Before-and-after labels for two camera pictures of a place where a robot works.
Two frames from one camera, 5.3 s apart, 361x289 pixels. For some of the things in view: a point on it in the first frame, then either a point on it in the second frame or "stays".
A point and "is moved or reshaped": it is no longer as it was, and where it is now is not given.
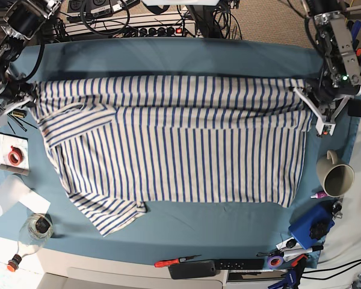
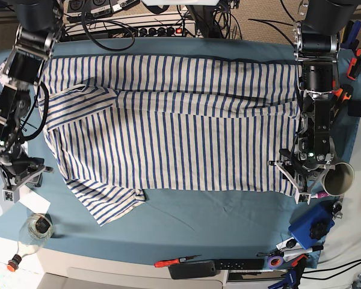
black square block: [355, 108] stays
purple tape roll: [271, 267] stays
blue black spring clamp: [293, 276] stays
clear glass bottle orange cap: [37, 229] stays
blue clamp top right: [355, 28] stays
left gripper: [8, 95] to [17, 171]
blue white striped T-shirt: [118, 141] is moved or reshaped
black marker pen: [289, 253] stays
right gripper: [325, 97] to [302, 171]
